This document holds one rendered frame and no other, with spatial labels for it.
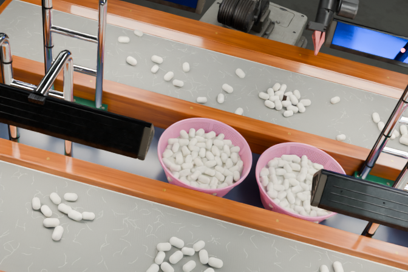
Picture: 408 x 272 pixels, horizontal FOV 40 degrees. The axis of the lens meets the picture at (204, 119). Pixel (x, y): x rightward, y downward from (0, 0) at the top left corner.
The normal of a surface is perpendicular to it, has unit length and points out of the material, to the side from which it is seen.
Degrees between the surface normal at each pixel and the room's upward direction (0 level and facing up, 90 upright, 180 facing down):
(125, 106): 90
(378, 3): 0
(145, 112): 90
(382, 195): 58
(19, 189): 0
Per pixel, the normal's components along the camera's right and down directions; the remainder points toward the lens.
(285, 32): 0.16, -0.69
